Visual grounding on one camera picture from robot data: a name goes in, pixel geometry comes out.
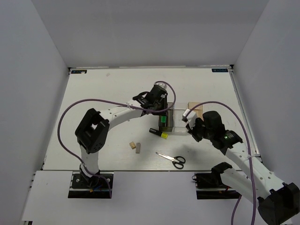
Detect green highlighter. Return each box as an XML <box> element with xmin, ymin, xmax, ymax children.
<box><xmin>160</xmin><ymin>115</ymin><xmax>167</xmax><ymax>123</ymax></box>

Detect blue corner label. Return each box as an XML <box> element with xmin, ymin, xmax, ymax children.
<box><xmin>211</xmin><ymin>68</ymin><xmax>228</xmax><ymax>73</ymax></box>
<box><xmin>71</xmin><ymin>70</ymin><xmax>87</xmax><ymax>74</ymax></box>

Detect yellow highlighter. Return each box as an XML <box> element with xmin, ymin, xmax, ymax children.
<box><xmin>149</xmin><ymin>128</ymin><xmax>168</xmax><ymax>139</ymax></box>

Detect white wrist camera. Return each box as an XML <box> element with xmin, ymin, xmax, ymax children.
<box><xmin>156</xmin><ymin>82</ymin><xmax>167</xmax><ymax>91</ymax></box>
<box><xmin>182</xmin><ymin>109</ymin><xmax>198</xmax><ymax>128</ymax></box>

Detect clear plastic container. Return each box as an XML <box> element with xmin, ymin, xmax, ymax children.
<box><xmin>172</xmin><ymin>102</ymin><xmax>188</xmax><ymax>135</ymax></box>

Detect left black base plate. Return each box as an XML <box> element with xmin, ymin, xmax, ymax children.
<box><xmin>68</xmin><ymin>172</ymin><xmax>113</xmax><ymax>199</ymax></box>

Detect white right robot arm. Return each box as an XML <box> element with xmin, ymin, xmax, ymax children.
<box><xmin>186</xmin><ymin>111</ymin><xmax>300</xmax><ymax>225</ymax></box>

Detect black handled scissors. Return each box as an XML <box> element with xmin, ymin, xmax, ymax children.
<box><xmin>156</xmin><ymin>152</ymin><xmax>186</xmax><ymax>170</ymax></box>

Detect tan eraser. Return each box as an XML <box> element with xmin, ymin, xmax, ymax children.
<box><xmin>129</xmin><ymin>142</ymin><xmax>136</xmax><ymax>149</ymax></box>

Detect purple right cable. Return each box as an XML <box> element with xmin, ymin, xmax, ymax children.
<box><xmin>182</xmin><ymin>101</ymin><xmax>256</xmax><ymax>225</ymax></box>

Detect orange plastic container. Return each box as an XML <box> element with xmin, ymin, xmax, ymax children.
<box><xmin>187</xmin><ymin>102</ymin><xmax>203</xmax><ymax>119</ymax></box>

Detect right blue corner label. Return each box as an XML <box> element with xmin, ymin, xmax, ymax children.
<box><xmin>211</xmin><ymin>68</ymin><xmax>228</xmax><ymax>73</ymax></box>

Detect purple cable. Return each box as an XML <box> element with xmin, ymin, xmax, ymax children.
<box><xmin>182</xmin><ymin>101</ymin><xmax>256</xmax><ymax>225</ymax></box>
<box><xmin>58</xmin><ymin>81</ymin><xmax>177</xmax><ymax>199</ymax></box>

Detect dark grey plastic container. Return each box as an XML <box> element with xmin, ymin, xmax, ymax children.
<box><xmin>158</xmin><ymin>106</ymin><xmax>174</xmax><ymax>132</ymax></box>

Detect left blue corner label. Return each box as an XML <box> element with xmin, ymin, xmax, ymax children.
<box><xmin>71</xmin><ymin>70</ymin><xmax>87</xmax><ymax>74</ymax></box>

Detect grey eraser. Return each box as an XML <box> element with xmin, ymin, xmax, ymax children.
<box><xmin>135</xmin><ymin>142</ymin><xmax>141</xmax><ymax>154</ymax></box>

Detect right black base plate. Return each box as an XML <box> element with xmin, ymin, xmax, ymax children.
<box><xmin>192</xmin><ymin>173</ymin><xmax>240</xmax><ymax>200</ymax></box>

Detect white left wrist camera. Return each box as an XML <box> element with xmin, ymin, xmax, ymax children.
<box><xmin>156</xmin><ymin>82</ymin><xmax>167</xmax><ymax>91</ymax></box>

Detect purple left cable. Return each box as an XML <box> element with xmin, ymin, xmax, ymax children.
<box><xmin>58</xmin><ymin>81</ymin><xmax>177</xmax><ymax>199</ymax></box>

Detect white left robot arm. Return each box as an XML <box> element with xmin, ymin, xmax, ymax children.
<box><xmin>75</xmin><ymin>82</ymin><xmax>167</xmax><ymax>187</ymax></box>

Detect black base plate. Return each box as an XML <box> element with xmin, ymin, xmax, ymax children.
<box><xmin>68</xmin><ymin>172</ymin><xmax>113</xmax><ymax>199</ymax></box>
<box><xmin>192</xmin><ymin>173</ymin><xmax>240</xmax><ymax>200</ymax></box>

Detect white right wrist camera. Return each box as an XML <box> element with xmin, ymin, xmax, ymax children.
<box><xmin>182</xmin><ymin>109</ymin><xmax>198</xmax><ymax>128</ymax></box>

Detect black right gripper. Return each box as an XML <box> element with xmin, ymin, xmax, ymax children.
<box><xmin>186</xmin><ymin>118</ymin><xmax>213</xmax><ymax>142</ymax></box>

